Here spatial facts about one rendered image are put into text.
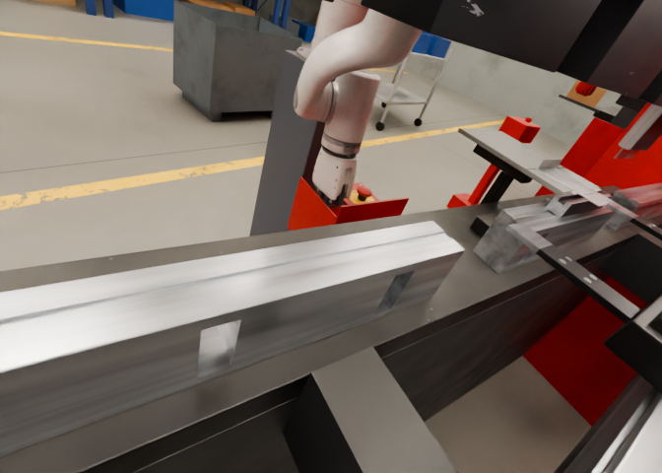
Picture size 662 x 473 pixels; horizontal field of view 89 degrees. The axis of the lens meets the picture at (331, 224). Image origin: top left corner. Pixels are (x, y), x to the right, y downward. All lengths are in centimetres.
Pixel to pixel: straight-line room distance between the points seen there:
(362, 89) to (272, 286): 46
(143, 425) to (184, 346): 8
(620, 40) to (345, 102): 42
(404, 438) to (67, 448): 26
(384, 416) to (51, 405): 26
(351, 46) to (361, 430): 51
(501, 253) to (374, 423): 38
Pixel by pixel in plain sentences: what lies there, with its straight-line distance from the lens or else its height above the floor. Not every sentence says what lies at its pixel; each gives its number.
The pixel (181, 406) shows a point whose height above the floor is 88.
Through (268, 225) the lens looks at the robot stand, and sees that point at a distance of 118.
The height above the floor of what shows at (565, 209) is 99.
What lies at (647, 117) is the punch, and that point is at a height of 115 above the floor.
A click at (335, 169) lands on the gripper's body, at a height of 87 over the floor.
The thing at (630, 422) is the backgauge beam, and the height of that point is 97.
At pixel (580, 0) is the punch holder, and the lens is 30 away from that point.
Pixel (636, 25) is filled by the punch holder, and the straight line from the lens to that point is 39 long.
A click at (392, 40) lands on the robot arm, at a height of 114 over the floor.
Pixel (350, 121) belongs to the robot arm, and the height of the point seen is 98.
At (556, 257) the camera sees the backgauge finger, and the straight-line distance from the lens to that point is 47.
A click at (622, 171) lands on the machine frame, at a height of 93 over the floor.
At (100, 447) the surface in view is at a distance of 33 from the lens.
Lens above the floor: 118
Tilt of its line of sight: 35 degrees down
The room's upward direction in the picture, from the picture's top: 20 degrees clockwise
